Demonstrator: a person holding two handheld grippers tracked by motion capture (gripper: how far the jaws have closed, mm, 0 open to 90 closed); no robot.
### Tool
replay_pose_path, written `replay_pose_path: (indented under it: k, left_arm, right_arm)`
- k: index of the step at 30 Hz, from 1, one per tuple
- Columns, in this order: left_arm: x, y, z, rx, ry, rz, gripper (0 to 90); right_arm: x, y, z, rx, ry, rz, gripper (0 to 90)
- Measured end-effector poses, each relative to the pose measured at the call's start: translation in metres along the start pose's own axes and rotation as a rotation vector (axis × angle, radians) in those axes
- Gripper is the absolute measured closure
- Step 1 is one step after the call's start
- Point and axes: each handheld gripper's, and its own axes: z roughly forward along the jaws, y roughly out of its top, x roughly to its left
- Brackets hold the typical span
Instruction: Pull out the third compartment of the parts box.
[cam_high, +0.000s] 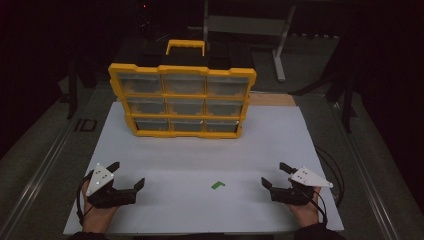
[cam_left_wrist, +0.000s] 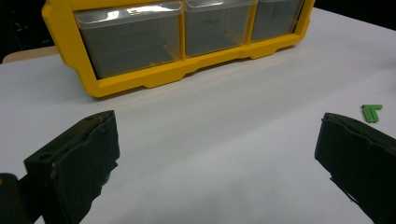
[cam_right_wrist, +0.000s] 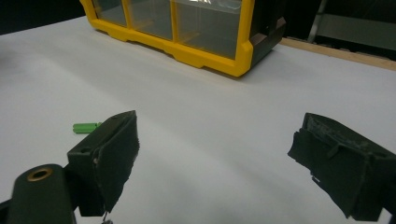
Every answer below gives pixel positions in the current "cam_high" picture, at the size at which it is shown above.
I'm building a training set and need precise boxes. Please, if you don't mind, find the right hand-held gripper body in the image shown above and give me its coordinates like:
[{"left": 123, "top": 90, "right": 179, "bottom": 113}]
[{"left": 269, "top": 166, "right": 334, "bottom": 206}]

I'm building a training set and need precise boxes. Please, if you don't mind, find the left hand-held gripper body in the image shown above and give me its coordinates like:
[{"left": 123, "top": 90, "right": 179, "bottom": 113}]
[{"left": 85, "top": 162, "right": 138, "bottom": 209}]

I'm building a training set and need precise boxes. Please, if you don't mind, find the yellow drawer organizer cabinet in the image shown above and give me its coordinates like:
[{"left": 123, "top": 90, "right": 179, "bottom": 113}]
[{"left": 108, "top": 37, "right": 258, "bottom": 139}]

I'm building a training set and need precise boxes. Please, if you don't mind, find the clear plastic drawer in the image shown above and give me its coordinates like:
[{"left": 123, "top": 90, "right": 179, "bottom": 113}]
[{"left": 207, "top": 76, "right": 250, "bottom": 97}]

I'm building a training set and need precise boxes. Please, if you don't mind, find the person's right hand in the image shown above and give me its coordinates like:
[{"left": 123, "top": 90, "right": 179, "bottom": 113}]
[{"left": 287, "top": 187, "right": 322, "bottom": 228}]

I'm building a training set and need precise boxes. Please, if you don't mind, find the person's left hand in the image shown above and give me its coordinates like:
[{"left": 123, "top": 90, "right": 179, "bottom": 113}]
[{"left": 81, "top": 195, "right": 119, "bottom": 234}]

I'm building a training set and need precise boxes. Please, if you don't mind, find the white table cover sheet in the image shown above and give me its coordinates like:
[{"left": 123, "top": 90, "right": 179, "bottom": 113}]
[{"left": 63, "top": 101, "right": 345, "bottom": 236}]

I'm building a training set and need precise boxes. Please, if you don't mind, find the black stand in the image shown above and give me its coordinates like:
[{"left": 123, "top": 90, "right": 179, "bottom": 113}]
[
  {"left": 288, "top": 64, "right": 360, "bottom": 134},
  {"left": 65, "top": 59, "right": 80, "bottom": 120}
]

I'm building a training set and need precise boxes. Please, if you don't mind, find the grid of clear drawers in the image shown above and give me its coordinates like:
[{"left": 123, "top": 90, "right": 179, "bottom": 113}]
[{"left": 116, "top": 72, "right": 250, "bottom": 132}]

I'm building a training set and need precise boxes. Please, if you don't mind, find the power strip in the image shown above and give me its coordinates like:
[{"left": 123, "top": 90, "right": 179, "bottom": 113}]
[{"left": 289, "top": 32, "right": 340, "bottom": 40}]

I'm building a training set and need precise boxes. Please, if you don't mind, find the grey metal stand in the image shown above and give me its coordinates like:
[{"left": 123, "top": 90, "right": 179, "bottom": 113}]
[{"left": 203, "top": 0, "right": 297, "bottom": 83}]

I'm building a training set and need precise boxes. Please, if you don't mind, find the aluminium rail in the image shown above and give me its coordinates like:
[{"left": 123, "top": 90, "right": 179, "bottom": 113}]
[
  {"left": 328, "top": 99, "right": 401, "bottom": 240},
  {"left": 0, "top": 99, "right": 91, "bottom": 240}
]

